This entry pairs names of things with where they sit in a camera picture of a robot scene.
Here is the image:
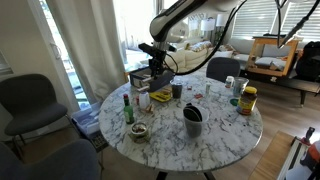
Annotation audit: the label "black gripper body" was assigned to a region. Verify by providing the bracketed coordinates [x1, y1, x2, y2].
[148, 49, 167, 79]

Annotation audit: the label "green glass bottle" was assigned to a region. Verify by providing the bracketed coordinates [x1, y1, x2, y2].
[122, 93, 136, 125]

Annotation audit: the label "small white pill bottle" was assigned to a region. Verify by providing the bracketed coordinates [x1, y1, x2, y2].
[225, 75, 235, 89]

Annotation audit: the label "dark blue open box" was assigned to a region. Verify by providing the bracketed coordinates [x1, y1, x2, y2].
[129, 66, 175, 94]

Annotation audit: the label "yellow and black packet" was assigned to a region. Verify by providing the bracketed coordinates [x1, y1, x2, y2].
[149, 90, 173, 103]

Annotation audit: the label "clear cup with dark drink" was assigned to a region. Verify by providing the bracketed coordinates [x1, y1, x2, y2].
[169, 78, 184, 100]

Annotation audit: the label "cream sofa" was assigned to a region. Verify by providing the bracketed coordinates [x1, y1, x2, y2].
[166, 36, 234, 73]

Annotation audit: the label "small bowl with scraps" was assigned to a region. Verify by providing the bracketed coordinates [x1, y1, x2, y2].
[130, 121, 149, 138]

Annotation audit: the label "clear container with black contents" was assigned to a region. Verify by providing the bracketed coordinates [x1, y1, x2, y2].
[182, 102, 210, 138]

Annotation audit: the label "white shade lamp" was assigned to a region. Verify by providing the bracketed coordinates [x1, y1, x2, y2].
[200, 18, 217, 33]
[215, 13, 231, 28]

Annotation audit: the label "dark upholstered chair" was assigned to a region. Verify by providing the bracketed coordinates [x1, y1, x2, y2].
[0, 73, 69, 158]
[0, 139, 101, 180]
[205, 56, 242, 84]

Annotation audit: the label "beige curtain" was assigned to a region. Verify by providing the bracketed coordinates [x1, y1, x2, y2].
[44, 0, 127, 104]

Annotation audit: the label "clear plastic storage bin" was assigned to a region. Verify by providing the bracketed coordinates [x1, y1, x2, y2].
[70, 101, 103, 136]

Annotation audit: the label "black grid device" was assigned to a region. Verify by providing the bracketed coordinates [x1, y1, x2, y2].
[89, 131, 109, 153]

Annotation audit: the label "clear measuring cup blue print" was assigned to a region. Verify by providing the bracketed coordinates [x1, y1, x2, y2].
[232, 76, 250, 98]

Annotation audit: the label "black table base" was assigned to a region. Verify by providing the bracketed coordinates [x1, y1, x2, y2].
[154, 170, 216, 180]

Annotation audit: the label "brown jar with yellow lid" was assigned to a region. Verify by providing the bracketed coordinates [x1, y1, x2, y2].
[235, 85, 259, 116]

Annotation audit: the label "wooden sofa with cushions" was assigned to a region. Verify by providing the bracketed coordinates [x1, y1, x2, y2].
[246, 35, 300, 78]

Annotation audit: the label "white window blinds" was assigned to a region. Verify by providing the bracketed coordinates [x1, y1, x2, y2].
[232, 0, 279, 39]
[283, 0, 320, 43]

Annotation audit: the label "white cushion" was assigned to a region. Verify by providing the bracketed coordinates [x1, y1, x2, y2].
[254, 56, 288, 71]

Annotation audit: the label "black low bench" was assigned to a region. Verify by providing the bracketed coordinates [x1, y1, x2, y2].
[239, 68, 320, 106]

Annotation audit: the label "wooden board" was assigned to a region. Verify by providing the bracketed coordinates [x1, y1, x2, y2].
[248, 130, 296, 180]

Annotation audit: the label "black backpack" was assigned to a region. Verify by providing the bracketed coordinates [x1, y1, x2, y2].
[294, 40, 320, 83]

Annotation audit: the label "orange and white tool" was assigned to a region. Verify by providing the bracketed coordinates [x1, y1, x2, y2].
[299, 139, 320, 180]

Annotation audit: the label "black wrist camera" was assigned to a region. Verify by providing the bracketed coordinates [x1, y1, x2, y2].
[138, 42, 158, 56]

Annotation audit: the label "black camera stand pole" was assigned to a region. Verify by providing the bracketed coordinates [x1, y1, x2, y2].
[274, 0, 320, 49]

